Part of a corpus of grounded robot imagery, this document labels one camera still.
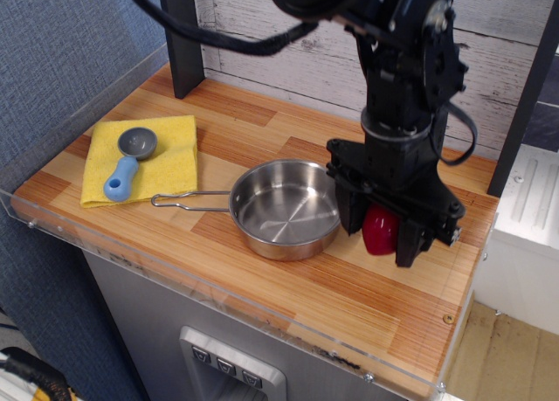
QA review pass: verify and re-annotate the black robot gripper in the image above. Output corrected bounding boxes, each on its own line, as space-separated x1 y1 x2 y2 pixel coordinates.
327 137 466 268

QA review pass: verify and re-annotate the red toy beet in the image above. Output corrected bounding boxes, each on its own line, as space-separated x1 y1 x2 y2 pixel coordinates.
362 204 399 256

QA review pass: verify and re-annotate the small steel pot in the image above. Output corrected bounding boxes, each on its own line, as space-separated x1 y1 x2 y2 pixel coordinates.
151 159 341 261

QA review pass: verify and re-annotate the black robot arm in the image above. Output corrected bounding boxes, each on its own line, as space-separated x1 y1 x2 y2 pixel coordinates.
273 0 475 267

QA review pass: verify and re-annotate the clear acrylic guard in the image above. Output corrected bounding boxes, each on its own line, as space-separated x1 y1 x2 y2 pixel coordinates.
1 44 497 399

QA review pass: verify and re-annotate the white ribbed appliance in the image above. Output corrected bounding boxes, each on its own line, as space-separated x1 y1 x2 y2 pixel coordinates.
473 145 558 334

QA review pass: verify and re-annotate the yellow cloth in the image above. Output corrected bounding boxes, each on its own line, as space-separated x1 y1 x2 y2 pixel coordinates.
79 114 199 209

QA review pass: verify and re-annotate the silver dispenser panel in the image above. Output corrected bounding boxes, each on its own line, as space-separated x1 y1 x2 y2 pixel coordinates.
179 326 287 400

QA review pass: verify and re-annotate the grey toy fridge cabinet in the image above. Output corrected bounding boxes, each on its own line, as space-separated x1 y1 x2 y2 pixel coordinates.
86 253 400 400

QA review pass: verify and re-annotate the blue grey toy scoop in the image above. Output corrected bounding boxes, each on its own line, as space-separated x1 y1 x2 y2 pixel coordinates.
103 127 158 203

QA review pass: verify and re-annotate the yellow black object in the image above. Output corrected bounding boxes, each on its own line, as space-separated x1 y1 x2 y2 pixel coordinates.
1 355 79 400

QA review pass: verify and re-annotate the right black shelf post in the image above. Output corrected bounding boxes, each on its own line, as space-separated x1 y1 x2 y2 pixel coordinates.
487 0 558 197

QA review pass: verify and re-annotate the black shelf post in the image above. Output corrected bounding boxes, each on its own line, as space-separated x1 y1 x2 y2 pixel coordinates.
487 0 558 197
160 0 205 99

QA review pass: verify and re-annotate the left black shelf post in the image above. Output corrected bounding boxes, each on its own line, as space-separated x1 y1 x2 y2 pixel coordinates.
160 0 205 99

